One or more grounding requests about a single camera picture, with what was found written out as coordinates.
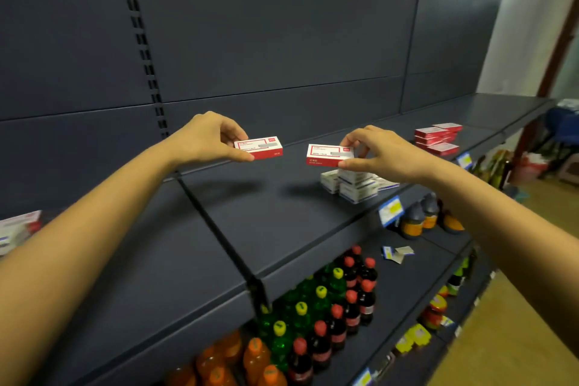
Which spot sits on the small blue yellow price tag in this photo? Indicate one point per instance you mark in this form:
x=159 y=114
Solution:
x=362 y=377

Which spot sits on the group of red-capped cola bottles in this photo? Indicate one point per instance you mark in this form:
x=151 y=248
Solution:
x=321 y=349

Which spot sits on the white blue paperclip boxes group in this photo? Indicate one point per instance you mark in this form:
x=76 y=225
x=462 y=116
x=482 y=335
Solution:
x=357 y=191

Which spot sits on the group of orange soda bottles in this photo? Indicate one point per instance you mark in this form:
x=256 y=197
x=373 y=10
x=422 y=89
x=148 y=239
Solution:
x=255 y=356

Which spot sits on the yellow-lidded jar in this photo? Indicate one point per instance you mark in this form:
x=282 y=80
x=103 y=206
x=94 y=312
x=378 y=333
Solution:
x=443 y=291
x=434 y=313

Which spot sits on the loose blue yellow tag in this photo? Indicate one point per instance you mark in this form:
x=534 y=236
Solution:
x=387 y=252

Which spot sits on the red white plastic bag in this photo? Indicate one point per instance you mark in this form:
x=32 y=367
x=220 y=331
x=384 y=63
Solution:
x=531 y=168

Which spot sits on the dark sauce jug orange label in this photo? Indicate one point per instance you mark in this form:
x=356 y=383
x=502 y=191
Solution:
x=452 y=224
x=412 y=225
x=430 y=214

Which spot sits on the blue chair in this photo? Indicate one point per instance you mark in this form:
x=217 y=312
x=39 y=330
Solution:
x=563 y=128

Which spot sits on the green glass bottle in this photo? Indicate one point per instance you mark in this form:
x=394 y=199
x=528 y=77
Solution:
x=464 y=268
x=454 y=284

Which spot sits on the red box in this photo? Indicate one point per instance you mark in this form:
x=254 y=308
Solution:
x=323 y=155
x=267 y=148

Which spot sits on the person's left forearm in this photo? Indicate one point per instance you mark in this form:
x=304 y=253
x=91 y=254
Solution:
x=81 y=254

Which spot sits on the group of yellow-capped green bottles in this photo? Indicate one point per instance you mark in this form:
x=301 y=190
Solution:
x=280 y=345

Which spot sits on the brown glass bottle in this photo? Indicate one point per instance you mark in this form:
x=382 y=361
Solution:
x=472 y=263

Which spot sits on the red and white boxes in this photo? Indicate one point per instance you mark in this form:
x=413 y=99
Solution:
x=32 y=226

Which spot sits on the person's right hand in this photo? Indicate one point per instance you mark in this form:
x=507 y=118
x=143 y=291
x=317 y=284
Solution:
x=393 y=159

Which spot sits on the loose beige paper tag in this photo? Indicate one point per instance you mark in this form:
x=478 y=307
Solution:
x=397 y=258

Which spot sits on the loose white paper tag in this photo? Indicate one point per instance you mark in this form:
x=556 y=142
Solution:
x=405 y=251

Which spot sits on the brown wooden door frame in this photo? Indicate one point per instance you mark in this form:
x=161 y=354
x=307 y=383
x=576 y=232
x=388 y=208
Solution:
x=554 y=64

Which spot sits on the person's right forearm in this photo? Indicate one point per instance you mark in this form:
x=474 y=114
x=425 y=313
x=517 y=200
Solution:
x=511 y=236

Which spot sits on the person's left hand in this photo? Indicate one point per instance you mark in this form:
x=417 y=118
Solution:
x=206 y=139

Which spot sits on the grey plastic stool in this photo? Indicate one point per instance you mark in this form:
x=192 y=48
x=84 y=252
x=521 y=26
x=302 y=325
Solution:
x=570 y=168

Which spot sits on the dark grey metal shelf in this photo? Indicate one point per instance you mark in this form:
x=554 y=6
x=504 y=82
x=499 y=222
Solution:
x=271 y=37

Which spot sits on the cluster of assorted bottles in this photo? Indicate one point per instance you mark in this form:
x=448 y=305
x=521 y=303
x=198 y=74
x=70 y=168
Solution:
x=493 y=168

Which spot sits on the stack of red boxes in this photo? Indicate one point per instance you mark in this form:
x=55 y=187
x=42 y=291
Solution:
x=432 y=133

